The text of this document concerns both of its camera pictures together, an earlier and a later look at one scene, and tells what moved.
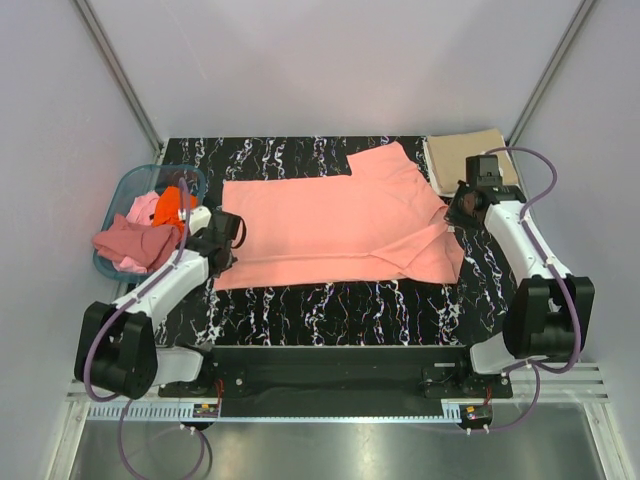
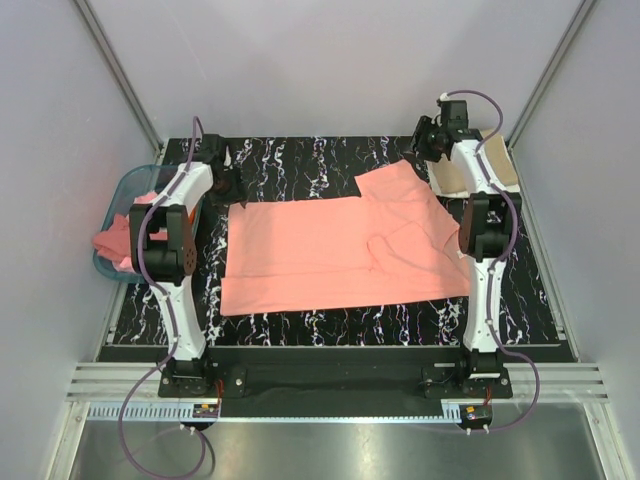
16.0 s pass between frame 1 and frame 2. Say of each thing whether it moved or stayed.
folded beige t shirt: stayed
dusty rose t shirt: stayed
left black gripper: moved
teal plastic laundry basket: stayed
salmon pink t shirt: moved
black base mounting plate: stayed
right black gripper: moved
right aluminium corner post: stayed
